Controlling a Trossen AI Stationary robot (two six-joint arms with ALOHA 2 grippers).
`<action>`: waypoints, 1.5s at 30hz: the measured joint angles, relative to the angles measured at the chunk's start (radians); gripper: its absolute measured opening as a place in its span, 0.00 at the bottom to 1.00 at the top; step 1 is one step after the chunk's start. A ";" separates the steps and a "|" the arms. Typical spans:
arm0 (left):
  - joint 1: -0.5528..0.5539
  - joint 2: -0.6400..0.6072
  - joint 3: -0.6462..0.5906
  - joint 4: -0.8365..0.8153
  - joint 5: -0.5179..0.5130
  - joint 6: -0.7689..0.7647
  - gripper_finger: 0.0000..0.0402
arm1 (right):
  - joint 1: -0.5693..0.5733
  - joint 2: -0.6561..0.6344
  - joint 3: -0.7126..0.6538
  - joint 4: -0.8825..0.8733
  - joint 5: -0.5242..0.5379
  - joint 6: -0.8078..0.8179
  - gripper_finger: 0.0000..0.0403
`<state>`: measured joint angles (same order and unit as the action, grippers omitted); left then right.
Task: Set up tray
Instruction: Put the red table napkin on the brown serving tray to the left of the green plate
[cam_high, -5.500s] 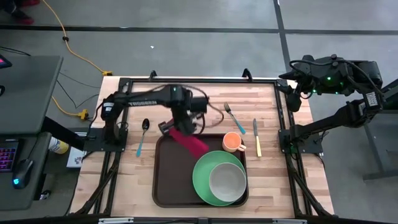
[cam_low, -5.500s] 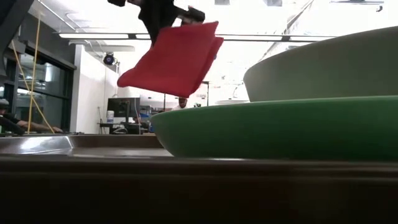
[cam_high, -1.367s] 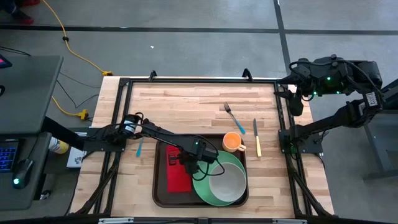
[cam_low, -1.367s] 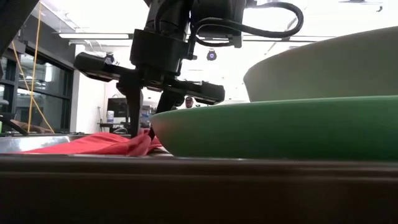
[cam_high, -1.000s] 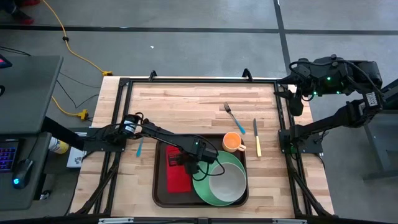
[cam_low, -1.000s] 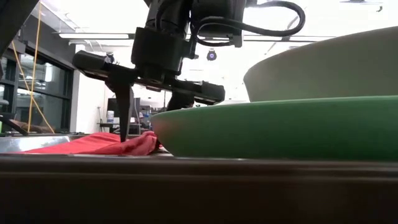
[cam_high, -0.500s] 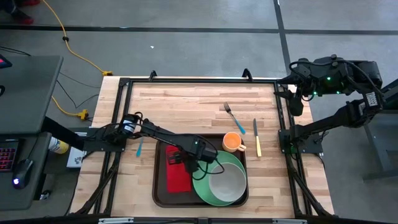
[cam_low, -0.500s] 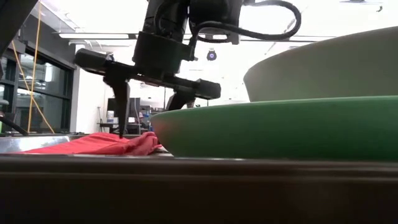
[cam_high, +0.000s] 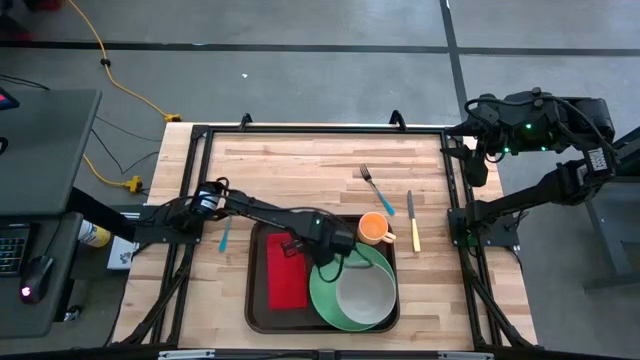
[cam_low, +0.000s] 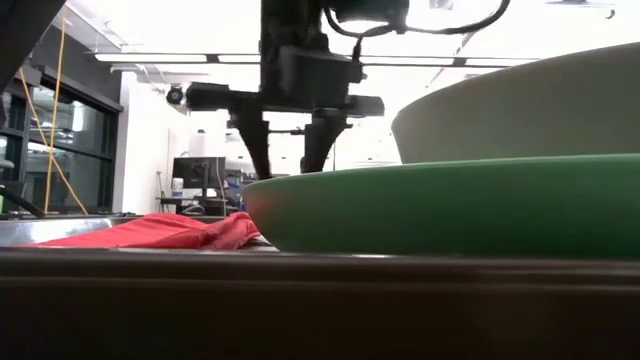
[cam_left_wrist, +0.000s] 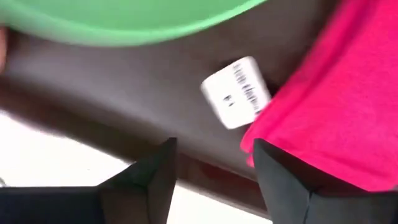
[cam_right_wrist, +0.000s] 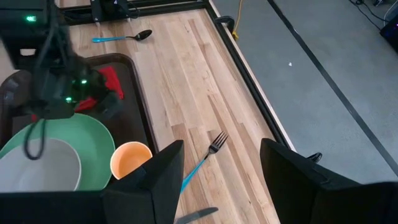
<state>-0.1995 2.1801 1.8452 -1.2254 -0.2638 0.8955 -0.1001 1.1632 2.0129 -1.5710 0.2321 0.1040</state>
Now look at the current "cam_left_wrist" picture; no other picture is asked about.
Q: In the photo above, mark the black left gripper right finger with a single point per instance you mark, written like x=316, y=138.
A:
x=311, y=202

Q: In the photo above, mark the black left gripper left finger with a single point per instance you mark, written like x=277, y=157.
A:
x=93, y=205

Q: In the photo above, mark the red cloth napkin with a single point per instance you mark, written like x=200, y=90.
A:
x=342, y=109

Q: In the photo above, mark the green plate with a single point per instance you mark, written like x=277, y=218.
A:
x=109, y=21

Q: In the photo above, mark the dark brown serving tray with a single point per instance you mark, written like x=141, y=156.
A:
x=124, y=93

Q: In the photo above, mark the white barcode label tag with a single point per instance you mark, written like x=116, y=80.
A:
x=236, y=93

